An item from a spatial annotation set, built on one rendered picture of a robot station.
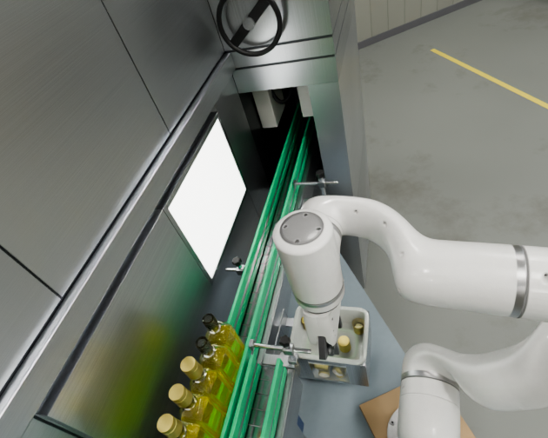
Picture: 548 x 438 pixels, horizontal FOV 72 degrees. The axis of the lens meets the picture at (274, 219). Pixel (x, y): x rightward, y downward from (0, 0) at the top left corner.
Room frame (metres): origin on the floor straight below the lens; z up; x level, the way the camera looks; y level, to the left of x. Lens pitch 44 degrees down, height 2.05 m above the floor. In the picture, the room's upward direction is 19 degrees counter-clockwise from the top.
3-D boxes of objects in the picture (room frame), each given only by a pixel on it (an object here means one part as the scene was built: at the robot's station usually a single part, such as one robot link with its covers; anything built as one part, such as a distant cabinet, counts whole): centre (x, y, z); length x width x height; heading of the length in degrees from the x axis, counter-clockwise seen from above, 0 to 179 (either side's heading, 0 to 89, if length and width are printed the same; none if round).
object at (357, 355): (0.54, -0.04, 0.97); 0.22 x 0.17 x 0.09; 63
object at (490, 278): (0.32, -0.15, 1.60); 0.30 x 0.16 x 0.09; 59
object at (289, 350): (0.48, 0.10, 1.12); 0.17 x 0.03 x 0.12; 63
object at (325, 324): (0.35, -0.03, 1.47); 0.10 x 0.07 x 0.11; 153
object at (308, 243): (0.35, -0.03, 1.61); 0.09 x 0.08 x 0.13; 149
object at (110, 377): (0.72, 0.27, 1.32); 0.90 x 0.03 x 0.34; 153
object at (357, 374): (0.55, -0.02, 0.92); 0.27 x 0.17 x 0.15; 63
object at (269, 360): (0.49, 0.12, 1.02); 0.09 x 0.04 x 0.07; 63
